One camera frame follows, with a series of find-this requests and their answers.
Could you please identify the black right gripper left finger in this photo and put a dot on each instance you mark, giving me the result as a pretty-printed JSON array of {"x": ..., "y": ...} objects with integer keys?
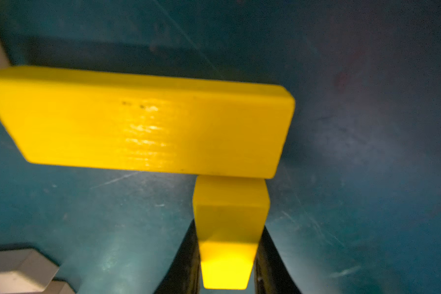
[{"x": 184, "y": 273}]

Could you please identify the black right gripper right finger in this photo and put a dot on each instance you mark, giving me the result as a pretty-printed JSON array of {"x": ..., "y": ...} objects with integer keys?
[{"x": 270, "y": 274}]

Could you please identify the yellow block bar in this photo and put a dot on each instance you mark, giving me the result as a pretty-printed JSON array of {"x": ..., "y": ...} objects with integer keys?
[
  {"x": 146, "y": 123},
  {"x": 230, "y": 214}
]

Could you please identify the yellow block top bar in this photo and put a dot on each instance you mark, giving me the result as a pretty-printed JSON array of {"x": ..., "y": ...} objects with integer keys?
[{"x": 146, "y": 123}]

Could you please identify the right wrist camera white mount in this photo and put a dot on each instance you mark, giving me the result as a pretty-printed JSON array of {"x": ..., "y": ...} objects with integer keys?
[{"x": 27, "y": 271}]

